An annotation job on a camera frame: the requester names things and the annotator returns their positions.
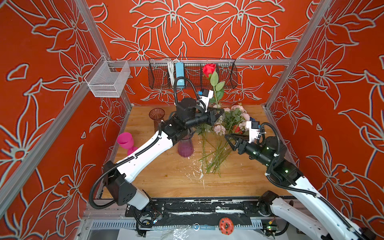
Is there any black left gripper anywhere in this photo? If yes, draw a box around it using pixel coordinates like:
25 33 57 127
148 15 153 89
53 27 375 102
184 106 223 130

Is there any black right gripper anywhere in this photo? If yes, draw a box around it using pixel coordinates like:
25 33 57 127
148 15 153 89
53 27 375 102
225 132 276 169

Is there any red rose stem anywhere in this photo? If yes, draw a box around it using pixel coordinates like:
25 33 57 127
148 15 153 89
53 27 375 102
196 124 209 173
203 64 225 108

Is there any purple ribbed glass vase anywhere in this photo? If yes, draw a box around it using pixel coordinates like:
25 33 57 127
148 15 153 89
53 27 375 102
178 130 194 158

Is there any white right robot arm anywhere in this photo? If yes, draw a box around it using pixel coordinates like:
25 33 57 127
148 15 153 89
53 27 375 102
225 134 376 240

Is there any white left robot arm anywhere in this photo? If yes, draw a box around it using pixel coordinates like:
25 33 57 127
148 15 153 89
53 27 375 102
89 98 225 210

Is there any pile of pink flowers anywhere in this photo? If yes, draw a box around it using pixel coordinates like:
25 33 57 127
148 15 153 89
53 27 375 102
206 104 251 174

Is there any brown ribbed glass vase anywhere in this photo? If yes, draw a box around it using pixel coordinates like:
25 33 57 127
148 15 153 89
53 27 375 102
149 108 165 132

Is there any light blue box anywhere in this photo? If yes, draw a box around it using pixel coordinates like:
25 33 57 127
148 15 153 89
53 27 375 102
175 62 186 89

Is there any red round knob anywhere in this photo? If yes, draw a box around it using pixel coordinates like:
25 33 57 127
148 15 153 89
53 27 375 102
219 217 234 235

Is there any magenta plastic goblet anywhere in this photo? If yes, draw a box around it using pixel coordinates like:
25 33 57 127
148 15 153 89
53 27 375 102
117 132 138 156

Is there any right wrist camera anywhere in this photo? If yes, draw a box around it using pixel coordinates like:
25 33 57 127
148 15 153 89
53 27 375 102
246 121 261 144

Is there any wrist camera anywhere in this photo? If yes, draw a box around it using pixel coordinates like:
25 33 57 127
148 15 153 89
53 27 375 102
198 89 214 111
246 121 261 144

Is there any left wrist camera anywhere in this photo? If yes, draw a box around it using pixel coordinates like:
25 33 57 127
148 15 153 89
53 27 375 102
198 89 214 111

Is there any black wire wall basket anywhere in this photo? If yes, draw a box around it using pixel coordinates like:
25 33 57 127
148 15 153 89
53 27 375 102
148 57 238 90

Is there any white cable bundle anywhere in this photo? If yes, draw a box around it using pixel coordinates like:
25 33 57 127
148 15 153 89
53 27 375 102
166 59 177 88

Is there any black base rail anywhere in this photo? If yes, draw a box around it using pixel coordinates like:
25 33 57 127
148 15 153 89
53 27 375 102
124 197 286 228

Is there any white mesh wall basket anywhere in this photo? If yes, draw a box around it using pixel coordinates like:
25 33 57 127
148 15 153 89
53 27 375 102
84 56 131 98

